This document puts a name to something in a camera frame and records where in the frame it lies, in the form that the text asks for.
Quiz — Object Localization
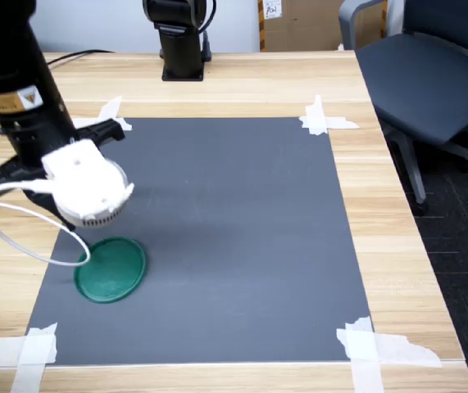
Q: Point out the round green lid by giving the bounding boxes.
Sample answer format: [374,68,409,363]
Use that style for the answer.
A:
[73,237,148,304]

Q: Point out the white masking tape piece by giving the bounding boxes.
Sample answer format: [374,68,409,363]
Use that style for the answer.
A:
[71,96,134,132]
[0,322,58,393]
[298,94,361,137]
[335,315,443,393]

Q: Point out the dark grey mat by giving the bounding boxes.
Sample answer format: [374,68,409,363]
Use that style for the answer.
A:
[25,117,376,367]

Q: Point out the brown cardboard box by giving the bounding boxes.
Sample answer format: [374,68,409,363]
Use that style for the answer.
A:
[257,0,388,53]

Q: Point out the dark grey office chair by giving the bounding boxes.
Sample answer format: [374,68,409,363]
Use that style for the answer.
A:
[338,0,468,216]

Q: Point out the white camera box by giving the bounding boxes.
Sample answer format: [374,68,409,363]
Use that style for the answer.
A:
[40,138,135,230]

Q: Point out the thin black table cable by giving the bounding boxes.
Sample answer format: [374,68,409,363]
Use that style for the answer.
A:
[46,48,116,67]

